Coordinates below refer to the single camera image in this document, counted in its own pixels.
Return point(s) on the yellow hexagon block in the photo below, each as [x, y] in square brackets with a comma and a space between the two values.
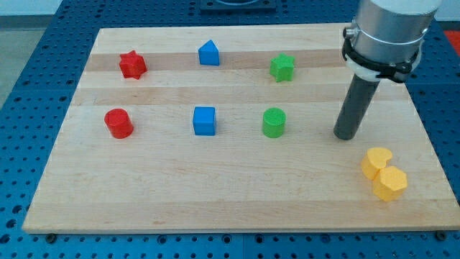
[390, 183]

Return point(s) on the green star block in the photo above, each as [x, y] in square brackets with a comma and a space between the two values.
[282, 67]

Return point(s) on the green cylinder block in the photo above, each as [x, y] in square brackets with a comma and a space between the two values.
[273, 122]

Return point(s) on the red cylinder block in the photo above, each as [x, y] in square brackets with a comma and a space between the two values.
[119, 123]

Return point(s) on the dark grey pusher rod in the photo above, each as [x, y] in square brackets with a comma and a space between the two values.
[354, 107]

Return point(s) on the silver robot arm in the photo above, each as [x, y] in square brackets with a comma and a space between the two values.
[390, 31]

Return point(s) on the red star block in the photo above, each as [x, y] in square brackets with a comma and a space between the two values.
[132, 65]

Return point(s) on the black mounting plate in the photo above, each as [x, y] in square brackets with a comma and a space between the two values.
[237, 5]

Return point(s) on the blue cube block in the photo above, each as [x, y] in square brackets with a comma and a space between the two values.
[204, 121]

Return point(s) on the wooden board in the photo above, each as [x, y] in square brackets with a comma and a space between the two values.
[165, 179]

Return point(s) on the yellow heart block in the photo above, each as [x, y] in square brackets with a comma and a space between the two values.
[374, 160]

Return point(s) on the blue triangle block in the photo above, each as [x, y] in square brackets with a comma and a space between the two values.
[208, 54]

